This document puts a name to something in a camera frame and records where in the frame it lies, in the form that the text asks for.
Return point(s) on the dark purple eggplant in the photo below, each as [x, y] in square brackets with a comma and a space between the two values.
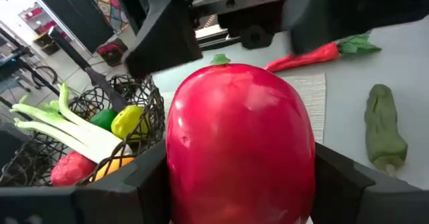
[107, 90]

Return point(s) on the yellow orange mango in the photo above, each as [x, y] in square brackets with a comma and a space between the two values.
[112, 167]

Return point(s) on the white green leek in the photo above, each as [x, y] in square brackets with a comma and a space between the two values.
[83, 133]

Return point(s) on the red carrot with green leaves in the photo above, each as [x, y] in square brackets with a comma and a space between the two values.
[318, 53]

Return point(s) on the red round fruit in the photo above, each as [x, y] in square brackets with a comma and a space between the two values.
[72, 170]

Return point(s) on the dark green pepper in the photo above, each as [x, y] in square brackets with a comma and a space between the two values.
[382, 130]

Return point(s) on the yellow-green apple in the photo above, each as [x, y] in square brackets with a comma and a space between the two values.
[127, 121]

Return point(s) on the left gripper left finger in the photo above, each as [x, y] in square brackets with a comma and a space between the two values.
[134, 197]

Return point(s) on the red bell pepper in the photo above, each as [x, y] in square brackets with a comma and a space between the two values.
[234, 150]

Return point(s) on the black partition panel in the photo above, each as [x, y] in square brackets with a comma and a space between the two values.
[73, 12]

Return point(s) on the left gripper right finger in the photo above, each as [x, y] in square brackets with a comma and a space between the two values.
[352, 200]

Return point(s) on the colourful patterned poster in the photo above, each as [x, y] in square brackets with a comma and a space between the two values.
[107, 2]

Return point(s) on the red and black case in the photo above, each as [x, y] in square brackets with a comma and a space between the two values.
[112, 53]

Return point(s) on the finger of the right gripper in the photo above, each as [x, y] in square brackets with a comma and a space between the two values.
[352, 9]
[164, 39]

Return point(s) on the grey woven placemat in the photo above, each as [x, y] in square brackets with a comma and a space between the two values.
[311, 100]

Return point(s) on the green lime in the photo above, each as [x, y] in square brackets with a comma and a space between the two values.
[102, 120]

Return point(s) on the white shelf with red bins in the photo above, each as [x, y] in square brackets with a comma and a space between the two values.
[38, 19]

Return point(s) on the black aluminium table frame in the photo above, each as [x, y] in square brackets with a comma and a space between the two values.
[214, 39]

